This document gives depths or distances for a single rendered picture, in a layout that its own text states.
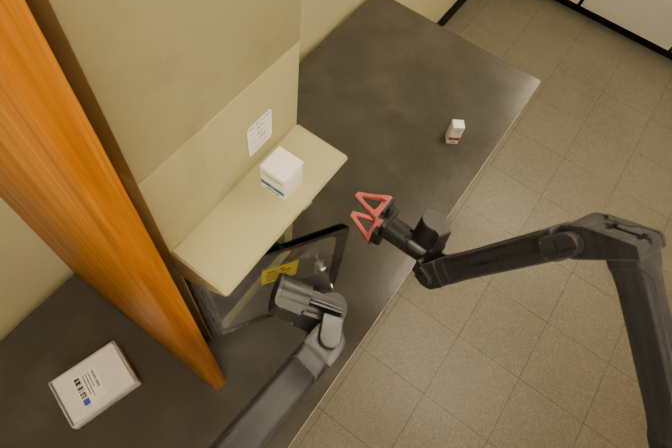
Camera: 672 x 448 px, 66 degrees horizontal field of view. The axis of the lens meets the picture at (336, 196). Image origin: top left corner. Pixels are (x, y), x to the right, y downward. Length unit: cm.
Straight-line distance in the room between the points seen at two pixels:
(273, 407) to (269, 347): 58
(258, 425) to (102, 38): 53
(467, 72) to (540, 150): 126
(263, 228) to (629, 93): 306
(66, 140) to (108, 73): 15
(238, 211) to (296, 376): 27
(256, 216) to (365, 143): 84
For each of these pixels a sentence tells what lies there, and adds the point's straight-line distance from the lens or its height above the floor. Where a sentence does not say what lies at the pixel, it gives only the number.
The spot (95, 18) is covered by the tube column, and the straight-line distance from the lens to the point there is 50.
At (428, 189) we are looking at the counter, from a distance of 159.
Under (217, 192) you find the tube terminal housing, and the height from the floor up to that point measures 154.
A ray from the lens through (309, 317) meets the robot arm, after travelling 87.
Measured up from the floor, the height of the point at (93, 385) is 98.
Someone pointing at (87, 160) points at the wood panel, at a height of 193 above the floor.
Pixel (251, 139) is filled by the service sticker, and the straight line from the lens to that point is 83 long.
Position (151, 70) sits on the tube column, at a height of 186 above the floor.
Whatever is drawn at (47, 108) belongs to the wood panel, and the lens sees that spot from 37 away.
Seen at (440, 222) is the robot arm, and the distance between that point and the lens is 114.
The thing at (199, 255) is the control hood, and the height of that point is 151.
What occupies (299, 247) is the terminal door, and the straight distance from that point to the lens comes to 98.
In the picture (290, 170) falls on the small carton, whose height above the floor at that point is 157.
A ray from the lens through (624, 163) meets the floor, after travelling 330.
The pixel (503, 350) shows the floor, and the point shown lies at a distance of 252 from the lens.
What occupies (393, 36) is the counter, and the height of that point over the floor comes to 94.
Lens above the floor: 227
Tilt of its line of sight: 60 degrees down
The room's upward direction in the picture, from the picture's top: 11 degrees clockwise
